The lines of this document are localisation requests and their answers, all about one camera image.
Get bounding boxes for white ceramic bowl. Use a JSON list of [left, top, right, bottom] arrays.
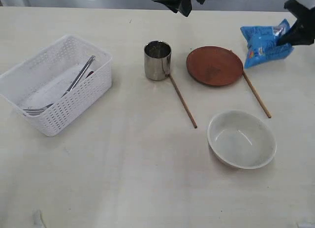
[[207, 110, 277, 170]]

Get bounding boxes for round brown wooden plate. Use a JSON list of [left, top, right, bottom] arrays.
[[186, 46, 244, 87]]

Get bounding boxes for white perforated plastic basket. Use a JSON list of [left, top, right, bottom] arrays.
[[0, 35, 112, 136]]

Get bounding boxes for silver metal fork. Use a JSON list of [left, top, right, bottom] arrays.
[[24, 103, 53, 116]]

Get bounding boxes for shiny steel cup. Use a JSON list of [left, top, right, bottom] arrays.
[[144, 40, 172, 81]]

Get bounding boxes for blue snack packet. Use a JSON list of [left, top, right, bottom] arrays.
[[240, 19, 294, 69]]

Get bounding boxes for brown wooden chopstick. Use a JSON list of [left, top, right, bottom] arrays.
[[228, 49, 272, 119], [168, 74, 197, 129]]

